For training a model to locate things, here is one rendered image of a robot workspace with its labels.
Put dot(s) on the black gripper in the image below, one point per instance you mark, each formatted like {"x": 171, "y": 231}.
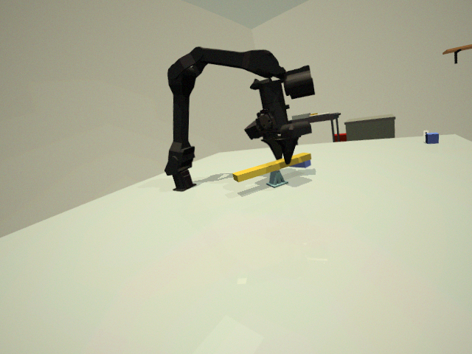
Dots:
{"x": 285, "y": 143}

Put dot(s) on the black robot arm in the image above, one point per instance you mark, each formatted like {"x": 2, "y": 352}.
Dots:
{"x": 181, "y": 79}

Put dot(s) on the yellow bar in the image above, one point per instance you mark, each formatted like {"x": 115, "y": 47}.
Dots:
{"x": 269, "y": 167}

